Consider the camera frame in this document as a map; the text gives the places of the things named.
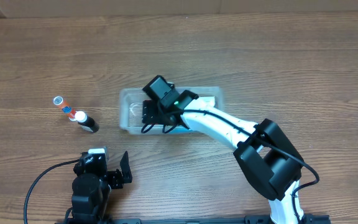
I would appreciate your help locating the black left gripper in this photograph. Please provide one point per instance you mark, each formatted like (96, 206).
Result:
(114, 178)

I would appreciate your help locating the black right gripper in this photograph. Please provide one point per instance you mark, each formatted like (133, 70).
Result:
(148, 112)

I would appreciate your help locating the clear plastic container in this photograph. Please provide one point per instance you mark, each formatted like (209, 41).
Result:
(131, 101)

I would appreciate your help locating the orange vitamin tube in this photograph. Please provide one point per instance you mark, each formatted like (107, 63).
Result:
(62, 104)

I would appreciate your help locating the blue medicine box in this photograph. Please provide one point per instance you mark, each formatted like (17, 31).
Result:
(177, 130)

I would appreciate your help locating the white medicine box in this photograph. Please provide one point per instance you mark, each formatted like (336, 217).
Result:
(209, 100)

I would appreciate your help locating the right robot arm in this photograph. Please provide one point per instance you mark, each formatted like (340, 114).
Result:
(269, 161)

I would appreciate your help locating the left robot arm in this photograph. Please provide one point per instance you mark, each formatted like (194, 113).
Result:
(93, 185)

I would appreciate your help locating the dark syrup bottle white cap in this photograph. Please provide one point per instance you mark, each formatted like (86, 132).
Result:
(86, 122)

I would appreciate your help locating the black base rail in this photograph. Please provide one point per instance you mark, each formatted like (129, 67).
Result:
(249, 219)

